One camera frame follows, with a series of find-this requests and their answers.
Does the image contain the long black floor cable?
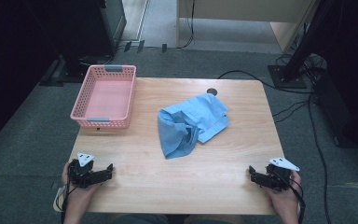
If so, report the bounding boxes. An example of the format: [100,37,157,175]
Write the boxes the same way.
[217,69,315,95]

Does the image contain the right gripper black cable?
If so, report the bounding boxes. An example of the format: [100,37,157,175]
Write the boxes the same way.
[278,172,307,224]

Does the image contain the tangled cable bundle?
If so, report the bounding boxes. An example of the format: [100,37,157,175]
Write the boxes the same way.
[274,52,328,82]

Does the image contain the light wooden desk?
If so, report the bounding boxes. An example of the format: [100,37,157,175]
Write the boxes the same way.
[175,0,321,53]

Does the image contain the light blue shirt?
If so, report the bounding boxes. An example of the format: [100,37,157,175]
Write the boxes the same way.
[157,92,230,161]

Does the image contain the black stand pole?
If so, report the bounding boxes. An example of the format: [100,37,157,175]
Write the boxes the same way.
[281,0,335,81]

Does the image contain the person's left hand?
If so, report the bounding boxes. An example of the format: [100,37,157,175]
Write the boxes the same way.
[62,161,103,202]

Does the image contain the black equipment box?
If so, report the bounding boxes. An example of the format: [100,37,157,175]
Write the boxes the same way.
[311,70,358,157]

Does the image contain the hanging black cable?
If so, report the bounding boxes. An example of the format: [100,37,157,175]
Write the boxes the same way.
[176,0,198,49]

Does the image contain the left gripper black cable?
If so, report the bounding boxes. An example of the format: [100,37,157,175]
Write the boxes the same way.
[60,161,77,224]

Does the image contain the person's right hand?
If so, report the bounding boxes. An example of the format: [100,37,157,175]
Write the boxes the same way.
[265,171,302,209]

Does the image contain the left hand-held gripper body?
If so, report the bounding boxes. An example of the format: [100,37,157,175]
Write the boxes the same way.
[68,151,98,189]

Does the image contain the pink plastic basket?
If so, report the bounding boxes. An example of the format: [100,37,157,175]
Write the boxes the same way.
[69,63,137,130]

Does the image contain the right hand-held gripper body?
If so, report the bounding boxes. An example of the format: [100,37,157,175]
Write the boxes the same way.
[260,157,300,192]

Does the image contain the black cabinet on stand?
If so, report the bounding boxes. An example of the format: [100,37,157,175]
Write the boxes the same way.
[24,0,128,87]

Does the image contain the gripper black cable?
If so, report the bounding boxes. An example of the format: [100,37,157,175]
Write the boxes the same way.
[278,172,307,224]
[60,161,77,224]

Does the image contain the thin black floor cables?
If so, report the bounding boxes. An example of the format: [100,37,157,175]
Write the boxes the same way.
[271,99,311,124]

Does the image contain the black stand base plate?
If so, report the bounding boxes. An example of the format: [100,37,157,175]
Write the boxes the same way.
[267,64,308,90]

